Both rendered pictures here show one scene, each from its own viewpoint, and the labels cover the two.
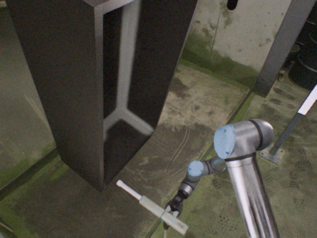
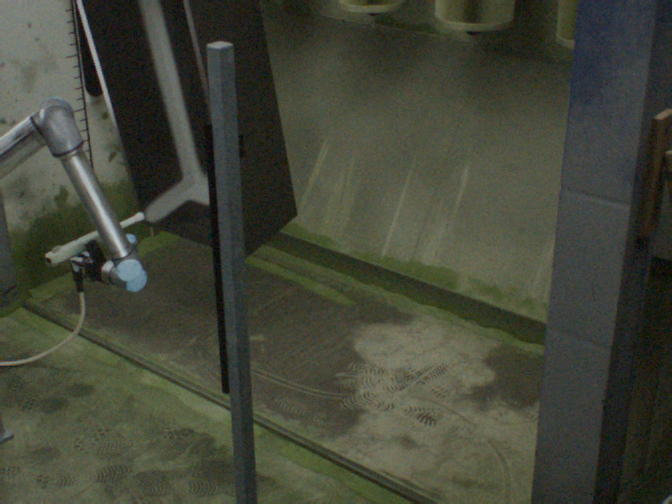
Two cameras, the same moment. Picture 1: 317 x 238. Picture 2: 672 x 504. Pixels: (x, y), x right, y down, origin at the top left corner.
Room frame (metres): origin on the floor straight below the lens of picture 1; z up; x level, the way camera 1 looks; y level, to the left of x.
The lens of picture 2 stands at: (1.73, -3.60, 2.28)
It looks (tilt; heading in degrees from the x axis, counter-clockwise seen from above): 26 degrees down; 94
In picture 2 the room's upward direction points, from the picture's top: straight up
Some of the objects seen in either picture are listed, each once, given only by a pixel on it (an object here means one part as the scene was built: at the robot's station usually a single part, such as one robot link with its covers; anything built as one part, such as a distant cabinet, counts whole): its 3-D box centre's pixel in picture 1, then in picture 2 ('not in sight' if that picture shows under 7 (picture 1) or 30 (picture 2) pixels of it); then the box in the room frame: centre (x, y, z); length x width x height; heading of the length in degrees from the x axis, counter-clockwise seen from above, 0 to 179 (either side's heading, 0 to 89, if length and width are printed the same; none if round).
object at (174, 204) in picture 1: (178, 202); (98, 269); (0.55, -0.14, 0.48); 0.12 x 0.08 x 0.09; 148
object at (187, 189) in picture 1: (184, 190); (113, 272); (0.62, -0.18, 0.49); 0.10 x 0.05 x 0.09; 58
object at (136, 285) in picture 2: (191, 180); (128, 277); (0.69, -0.23, 0.50); 0.12 x 0.09 x 0.10; 148
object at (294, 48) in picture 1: (284, 55); not in sight; (2.90, -1.81, 0.14); 0.31 x 0.29 x 0.28; 145
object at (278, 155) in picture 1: (271, 152); not in sight; (1.27, -1.15, 0.01); 0.20 x 0.20 x 0.01; 55
